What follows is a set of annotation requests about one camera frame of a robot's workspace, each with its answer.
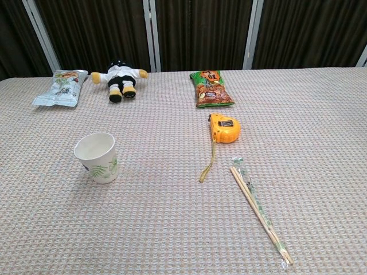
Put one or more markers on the white paper cup leaf print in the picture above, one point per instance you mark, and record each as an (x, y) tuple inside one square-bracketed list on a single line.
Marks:
[(99, 169)]

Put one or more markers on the orange tape measure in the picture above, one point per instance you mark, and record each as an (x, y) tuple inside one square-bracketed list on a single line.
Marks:
[(226, 130)]

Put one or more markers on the green peanut snack bag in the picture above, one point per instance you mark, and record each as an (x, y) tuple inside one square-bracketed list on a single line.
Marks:
[(211, 91)]

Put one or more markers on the clear plastic chopstick wrapper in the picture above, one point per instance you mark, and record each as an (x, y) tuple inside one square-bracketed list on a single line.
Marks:
[(243, 174)]

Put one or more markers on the beige waffle tablecloth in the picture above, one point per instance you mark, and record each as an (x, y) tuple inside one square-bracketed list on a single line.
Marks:
[(172, 215)]

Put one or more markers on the black white plush toy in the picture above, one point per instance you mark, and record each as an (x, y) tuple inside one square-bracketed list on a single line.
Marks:
[(120, 77)]

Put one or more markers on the wooden chopstick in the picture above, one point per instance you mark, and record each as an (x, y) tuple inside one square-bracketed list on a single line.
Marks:
[(249, 200), (253, 198)]

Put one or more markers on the dark brown curtain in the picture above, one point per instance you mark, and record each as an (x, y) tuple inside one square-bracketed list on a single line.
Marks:
[(200, 31)]

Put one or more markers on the silver snack bag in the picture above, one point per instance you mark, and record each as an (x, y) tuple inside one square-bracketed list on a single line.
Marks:
[(58, 88)]

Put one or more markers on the grey screen frame post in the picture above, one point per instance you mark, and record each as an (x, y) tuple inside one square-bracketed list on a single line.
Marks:
[(252, 34), (362, 58), (43, 37), (151, 34)]

